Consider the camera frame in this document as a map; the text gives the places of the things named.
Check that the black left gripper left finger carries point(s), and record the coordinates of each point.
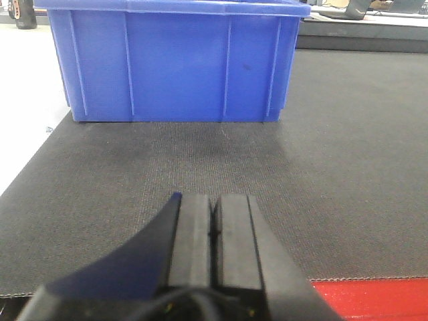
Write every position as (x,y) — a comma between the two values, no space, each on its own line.
(167,260)

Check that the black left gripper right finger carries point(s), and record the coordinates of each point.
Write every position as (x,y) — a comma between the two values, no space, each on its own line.
(252,266)

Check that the black conveyor belt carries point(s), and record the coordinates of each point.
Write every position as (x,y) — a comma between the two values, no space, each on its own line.
(341,178)

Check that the blue plastic crate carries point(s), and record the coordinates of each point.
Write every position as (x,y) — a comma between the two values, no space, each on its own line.
(175,61)

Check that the red conveyor frame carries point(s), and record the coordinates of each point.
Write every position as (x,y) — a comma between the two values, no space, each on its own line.
(387,299)

